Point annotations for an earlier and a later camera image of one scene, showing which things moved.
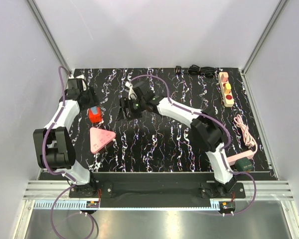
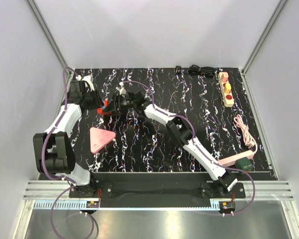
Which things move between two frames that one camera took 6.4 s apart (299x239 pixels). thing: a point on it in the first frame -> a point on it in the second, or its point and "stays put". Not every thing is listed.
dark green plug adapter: x=243 y=165 stays put
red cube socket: x=95 y=118 -> x=100 y=110
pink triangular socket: x=99 y=138 stays put
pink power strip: x=231 y=160 stays put
